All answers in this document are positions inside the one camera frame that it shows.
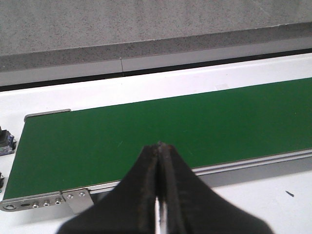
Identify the aluminium conveyor side rail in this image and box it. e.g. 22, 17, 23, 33
87, 149, 312, 193

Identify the green conveyor belt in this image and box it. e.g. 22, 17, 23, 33
4, 78, 312, 199

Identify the steel conveyor end plate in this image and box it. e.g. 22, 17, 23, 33
0, 192, 64, 212

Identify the grey stone counter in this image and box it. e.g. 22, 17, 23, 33
0, 0, 312, 72

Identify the steel conveyor support bracket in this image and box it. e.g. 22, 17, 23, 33
62, 189, 94, 214

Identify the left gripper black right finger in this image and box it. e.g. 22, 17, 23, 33
157, 143, 273, 234

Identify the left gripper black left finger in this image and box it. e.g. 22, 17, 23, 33
58, 145, 158, 234

